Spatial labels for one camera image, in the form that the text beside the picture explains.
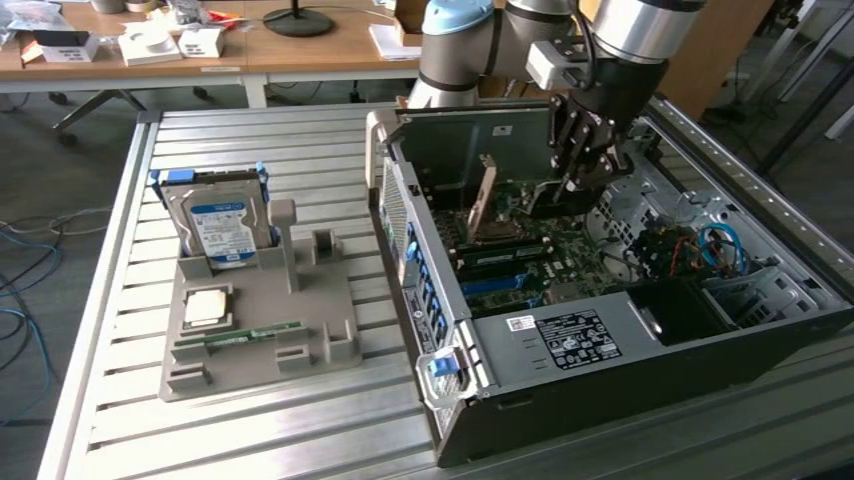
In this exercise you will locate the blue case latch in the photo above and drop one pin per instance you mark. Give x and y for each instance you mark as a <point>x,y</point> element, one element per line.
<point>441,367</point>

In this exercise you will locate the wooden desk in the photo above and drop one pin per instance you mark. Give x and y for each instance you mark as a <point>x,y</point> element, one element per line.
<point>300,50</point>

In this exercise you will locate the black round lamp base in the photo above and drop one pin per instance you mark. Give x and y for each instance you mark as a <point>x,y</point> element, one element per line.
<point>296,24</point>

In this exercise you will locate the grey metal disk bay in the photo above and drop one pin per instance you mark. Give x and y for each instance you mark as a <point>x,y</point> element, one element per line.
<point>767,295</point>

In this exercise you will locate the green RAM stick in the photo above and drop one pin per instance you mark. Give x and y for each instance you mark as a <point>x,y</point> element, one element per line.
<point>246,334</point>

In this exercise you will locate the silver CPU chip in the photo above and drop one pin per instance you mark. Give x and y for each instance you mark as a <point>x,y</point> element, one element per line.
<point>205,307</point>

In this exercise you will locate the brown wooden cabinet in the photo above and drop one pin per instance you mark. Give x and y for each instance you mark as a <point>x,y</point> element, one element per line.
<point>720,60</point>

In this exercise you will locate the black plastic air duct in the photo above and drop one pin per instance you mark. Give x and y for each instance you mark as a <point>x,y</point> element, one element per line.
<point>680,310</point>

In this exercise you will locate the white box with black lid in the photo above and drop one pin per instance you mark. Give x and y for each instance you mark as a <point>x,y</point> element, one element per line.
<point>66,52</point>

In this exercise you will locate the white flat cardboard box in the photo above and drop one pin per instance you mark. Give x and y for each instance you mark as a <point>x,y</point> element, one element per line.
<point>142,59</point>

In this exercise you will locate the hard disk in blue caddy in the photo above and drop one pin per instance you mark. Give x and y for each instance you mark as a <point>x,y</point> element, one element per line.
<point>220,225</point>

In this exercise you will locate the small white labelled box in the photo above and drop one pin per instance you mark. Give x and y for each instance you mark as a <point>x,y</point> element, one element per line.
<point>200,45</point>

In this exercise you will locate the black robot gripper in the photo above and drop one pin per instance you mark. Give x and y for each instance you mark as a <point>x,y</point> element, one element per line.
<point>600,135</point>

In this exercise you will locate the grey power supply unit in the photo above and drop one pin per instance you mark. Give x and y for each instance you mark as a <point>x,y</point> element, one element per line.
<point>520,360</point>

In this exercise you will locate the white tape roll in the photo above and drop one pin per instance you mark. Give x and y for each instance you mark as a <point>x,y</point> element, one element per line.
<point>166,45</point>

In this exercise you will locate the beige tape roll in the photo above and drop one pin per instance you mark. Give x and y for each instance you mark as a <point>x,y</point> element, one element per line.
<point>133,6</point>

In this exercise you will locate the white paper stack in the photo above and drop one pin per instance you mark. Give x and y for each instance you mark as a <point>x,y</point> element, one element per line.
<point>389,47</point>

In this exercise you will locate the black open PC case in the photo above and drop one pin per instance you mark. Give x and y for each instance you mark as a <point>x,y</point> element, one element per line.
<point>600,415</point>

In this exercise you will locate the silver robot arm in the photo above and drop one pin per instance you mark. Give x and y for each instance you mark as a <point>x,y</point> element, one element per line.
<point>453,50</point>

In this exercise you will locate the grey cup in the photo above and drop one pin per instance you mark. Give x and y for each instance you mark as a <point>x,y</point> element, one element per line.
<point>108,6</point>

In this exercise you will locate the blue expansion slot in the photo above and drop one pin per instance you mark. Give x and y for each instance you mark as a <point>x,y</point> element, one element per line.
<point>496,286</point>

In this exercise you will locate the green motherboard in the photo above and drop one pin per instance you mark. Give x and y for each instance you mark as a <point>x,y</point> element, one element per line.
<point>573,255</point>

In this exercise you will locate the clear plastic bag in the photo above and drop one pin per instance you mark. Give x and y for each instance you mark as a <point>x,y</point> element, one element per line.
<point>186,12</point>

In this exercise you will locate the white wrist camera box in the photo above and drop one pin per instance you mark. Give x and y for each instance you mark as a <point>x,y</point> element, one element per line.
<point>549,65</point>

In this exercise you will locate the grey printed parts rack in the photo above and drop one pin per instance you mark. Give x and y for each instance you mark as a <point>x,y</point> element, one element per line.
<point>266,320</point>

